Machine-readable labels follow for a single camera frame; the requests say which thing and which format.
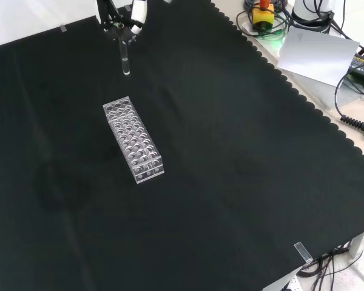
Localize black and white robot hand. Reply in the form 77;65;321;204
96;0;149;46

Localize clear glass test tube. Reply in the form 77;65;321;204
120;39;132;76

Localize clear plastic test tube rack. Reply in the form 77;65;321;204
102;96;166;185

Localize yellow stop button box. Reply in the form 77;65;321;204
252;0;275;32

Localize black bench cloth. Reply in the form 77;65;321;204
0;0;364;291

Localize pale board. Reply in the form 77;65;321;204
275;25;361;88

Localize clear tape strip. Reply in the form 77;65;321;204
293;241;314;265

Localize grey table leg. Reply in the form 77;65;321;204
348;229;364;259

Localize green cable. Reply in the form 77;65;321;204
254;26;289;40

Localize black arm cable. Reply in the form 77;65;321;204
302;0;352;39

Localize black cable with ribbed sleeve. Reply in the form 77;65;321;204
333;72;364;135

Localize black floor cables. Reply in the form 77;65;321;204
296;232;364;291

